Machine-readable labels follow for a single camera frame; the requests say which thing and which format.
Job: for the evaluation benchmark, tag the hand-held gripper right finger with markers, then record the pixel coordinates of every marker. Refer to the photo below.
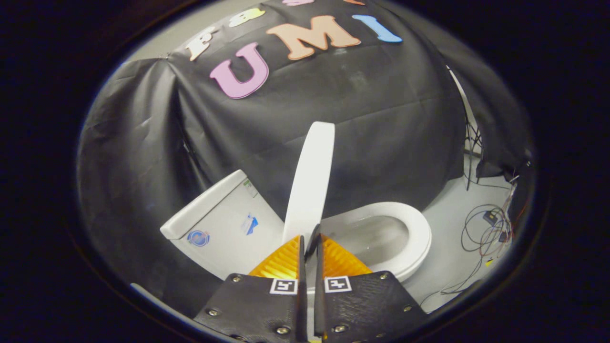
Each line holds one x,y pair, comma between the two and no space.
362,305

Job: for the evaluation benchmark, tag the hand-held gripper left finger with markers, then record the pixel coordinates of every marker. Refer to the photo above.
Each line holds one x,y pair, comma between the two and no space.
257,309

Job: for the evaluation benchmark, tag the white toilet lid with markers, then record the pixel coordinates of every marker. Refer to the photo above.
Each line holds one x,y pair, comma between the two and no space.
312,181

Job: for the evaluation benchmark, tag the white ceramic toilet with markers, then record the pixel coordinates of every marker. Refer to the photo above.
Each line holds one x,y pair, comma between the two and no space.
224,214

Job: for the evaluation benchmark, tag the black backdrop cloth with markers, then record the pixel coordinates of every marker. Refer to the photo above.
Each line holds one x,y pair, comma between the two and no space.
357,119

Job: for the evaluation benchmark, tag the black tripod stand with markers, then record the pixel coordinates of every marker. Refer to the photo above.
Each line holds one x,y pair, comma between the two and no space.
469,143

